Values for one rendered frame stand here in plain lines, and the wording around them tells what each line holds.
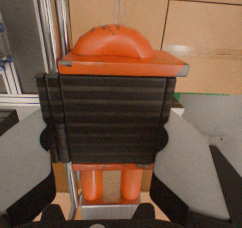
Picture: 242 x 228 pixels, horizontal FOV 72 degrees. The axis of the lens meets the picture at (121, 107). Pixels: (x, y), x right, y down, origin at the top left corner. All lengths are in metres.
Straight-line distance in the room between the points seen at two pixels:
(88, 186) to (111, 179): 0.04
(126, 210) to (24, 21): 1.15
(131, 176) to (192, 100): 1.49
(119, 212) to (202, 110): 1.58
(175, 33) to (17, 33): 0.91
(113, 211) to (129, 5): 0.72
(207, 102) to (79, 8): 1.32
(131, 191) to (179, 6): 0.75
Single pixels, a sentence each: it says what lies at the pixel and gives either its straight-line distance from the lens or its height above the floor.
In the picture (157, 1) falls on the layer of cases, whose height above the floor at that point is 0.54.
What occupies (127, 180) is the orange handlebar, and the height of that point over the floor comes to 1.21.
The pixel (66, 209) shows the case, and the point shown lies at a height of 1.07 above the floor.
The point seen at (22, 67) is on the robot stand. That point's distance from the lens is 1.29.
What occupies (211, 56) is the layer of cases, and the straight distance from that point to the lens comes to 0.92.
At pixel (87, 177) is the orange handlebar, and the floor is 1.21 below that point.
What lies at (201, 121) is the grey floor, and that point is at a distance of 1.79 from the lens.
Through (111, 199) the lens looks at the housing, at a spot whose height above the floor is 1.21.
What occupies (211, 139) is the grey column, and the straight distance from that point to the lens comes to 1.97.
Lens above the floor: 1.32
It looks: 62 degrees down
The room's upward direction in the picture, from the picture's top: 174 degrees clockwise
